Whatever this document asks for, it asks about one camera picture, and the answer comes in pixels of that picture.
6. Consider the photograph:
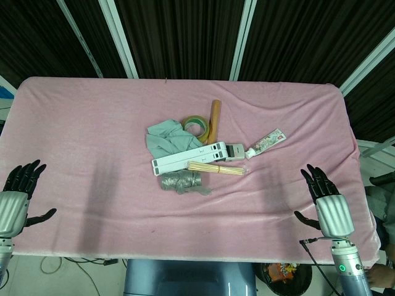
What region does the bundle of wooden sticks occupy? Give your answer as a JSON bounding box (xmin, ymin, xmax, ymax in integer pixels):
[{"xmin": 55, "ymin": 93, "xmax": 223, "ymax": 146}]
[{"xmin": 187, "ymin": 161, "xmax": 249, "ymax": 177}]

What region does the green yellow tape roll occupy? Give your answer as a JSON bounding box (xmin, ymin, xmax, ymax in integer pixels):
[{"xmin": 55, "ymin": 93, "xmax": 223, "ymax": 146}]
[{"xmin": 181, "ymin": 115, "xmax": 210, "ymax": 145}]

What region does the black cable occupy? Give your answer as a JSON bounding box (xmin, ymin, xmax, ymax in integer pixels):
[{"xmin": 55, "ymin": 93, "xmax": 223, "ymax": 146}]
[{"xmin": 299, "ymin": 237, "xmax": 342, "ymax": 296}]

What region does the orange wooden stick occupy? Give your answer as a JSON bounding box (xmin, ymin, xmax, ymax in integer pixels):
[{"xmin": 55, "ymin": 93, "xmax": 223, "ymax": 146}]
[{"xmin": 206, "ymin": 99, "xmax": 223, "ymax": 146}]

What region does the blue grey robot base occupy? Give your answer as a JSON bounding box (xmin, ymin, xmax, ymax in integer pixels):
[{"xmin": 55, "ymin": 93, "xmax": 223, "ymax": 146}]
[{"xmin": 122, "ymin": 258, "xmax": 258, "ymax": 296}]

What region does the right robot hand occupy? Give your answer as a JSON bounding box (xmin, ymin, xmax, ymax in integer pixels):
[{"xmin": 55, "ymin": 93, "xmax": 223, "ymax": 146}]
[{"xmin": 294, "ymin": 163, "xmax": 355, "ymax": 239}]

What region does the light green cloth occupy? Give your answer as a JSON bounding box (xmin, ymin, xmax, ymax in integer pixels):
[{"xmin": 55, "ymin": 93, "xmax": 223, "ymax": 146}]
[{"xmin": 145, "ymin": 119, "xmax": 204, "ymax": 158}]

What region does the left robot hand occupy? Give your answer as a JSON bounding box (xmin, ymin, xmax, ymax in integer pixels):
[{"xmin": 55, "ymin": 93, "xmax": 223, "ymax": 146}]
[{"xmin": 0, "ymin": 159, "xmax": 57, "ymax": 239}]

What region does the white power strip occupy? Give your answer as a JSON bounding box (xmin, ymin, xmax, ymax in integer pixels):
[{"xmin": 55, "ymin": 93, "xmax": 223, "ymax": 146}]
[{"xmin": 151, "ymin": 141, "xmax": 229, "ymax": 176}]

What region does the white black small box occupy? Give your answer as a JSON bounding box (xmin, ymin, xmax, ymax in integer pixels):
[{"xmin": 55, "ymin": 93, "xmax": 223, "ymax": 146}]
[{"xmin": 224, "ymin": 142, "xmax": 246, "ymax": 162}]

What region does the pink table cloth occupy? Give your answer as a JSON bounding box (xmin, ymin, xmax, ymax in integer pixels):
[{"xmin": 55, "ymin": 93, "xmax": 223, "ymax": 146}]
[{"xmin": 0, "ymin": 76, "xmax": 381, "ymax": 268}]

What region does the gray duct-tape bundle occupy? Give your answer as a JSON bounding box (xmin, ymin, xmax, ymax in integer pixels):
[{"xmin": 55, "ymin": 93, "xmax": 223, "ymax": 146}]
[{"xmin": 159, "ymin": 171, "xmax": 214, "ymax": 196}]

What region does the black trash bin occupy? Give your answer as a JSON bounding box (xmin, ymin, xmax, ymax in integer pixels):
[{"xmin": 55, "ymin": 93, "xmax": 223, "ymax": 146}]
[{"xmin": 261, "ymin": 262, "xmax": 314, "ymax": 296}]

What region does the floral toothpaste tube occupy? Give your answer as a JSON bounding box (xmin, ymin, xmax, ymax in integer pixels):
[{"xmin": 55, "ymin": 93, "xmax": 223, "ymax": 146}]
[{"xmin": 244, "ymin": 128, "xmax": 286, "ymax": 160}]

